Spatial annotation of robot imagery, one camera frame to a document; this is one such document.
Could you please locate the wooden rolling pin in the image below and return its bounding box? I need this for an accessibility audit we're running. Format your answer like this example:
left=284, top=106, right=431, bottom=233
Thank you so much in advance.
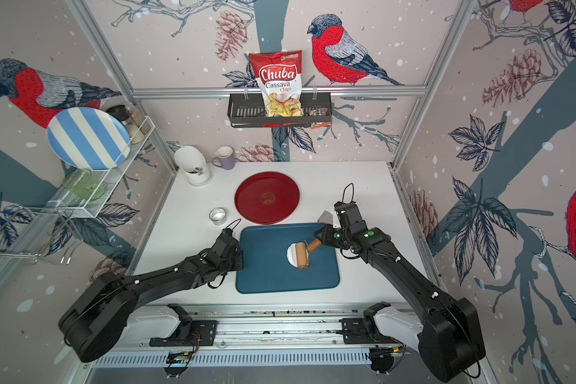
left=293, top=239, right=322, bottom=270

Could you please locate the teal plastic tray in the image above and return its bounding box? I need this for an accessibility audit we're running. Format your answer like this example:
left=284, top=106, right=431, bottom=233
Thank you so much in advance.
left=236, top=222, right=340, bottom=294

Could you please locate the white dough piece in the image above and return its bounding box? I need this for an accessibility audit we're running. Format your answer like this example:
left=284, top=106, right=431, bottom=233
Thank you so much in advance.
left=286, top=243, right=298, bottom=268

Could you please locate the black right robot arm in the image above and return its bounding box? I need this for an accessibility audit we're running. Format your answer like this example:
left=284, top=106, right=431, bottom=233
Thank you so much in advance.
left=315, top=202, right=486, bottom=382

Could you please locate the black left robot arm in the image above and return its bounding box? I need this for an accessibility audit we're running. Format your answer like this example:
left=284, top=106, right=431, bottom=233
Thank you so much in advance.
left=59, top=228, right=243, bottom=363

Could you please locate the small round metal cutter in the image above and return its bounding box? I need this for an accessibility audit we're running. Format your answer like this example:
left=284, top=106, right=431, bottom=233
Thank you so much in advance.
left=209, top=207, right=227, bottom=226

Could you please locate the round red tray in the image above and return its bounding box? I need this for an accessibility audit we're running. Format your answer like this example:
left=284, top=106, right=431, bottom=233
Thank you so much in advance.
left=235, top=171, right=300, bottom=225

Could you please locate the purple mug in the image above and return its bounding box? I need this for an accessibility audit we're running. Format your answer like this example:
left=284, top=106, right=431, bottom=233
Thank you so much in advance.
left=211, top=146, right=235, bottom=171

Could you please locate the white cutlery holder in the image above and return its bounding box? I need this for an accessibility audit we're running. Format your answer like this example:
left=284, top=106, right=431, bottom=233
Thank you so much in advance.
left=174, top=146, right=212, bottom=187

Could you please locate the green glass cup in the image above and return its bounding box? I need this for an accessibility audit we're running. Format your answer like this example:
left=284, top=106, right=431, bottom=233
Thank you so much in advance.
left=62, top=169, right=106, bottom=202

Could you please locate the red cassava chips bag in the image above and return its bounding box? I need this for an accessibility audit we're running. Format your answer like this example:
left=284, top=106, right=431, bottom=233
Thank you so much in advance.
left=250, top=51, right=302, bottom=114

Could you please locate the dark lid spice jar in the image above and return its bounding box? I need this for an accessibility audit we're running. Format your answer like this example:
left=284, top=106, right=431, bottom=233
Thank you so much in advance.
left=106, top=105, right=132, bottom=126

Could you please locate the blue white striped plate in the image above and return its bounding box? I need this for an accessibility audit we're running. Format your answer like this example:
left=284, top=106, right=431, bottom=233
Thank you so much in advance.
left=47, top=107, right=131, bottom=171

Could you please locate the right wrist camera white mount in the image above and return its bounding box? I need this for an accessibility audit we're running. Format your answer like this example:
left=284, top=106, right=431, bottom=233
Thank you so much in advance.
left=334, top=202, right=362, bottom=228

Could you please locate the metal spatula wooden handle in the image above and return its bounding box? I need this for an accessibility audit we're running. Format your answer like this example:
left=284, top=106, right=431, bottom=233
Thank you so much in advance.
left=318, top=211, right=334, bottom=227

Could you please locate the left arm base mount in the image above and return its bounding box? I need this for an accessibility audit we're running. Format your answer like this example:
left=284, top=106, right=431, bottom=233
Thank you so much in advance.
left=149, top=304, right=219, bottom=347

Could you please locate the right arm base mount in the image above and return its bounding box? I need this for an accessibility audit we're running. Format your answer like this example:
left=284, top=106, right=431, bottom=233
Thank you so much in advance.
left=337, top=302, right=400, bottom=345

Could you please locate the black wire wall basket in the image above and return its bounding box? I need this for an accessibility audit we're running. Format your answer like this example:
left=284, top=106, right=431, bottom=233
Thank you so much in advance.
left=227, top=93, right=332, bottom=128

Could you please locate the white wire wall shelf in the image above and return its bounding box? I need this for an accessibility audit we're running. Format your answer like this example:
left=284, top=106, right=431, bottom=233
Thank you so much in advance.
left=0, top=116, right=155, bottom=265

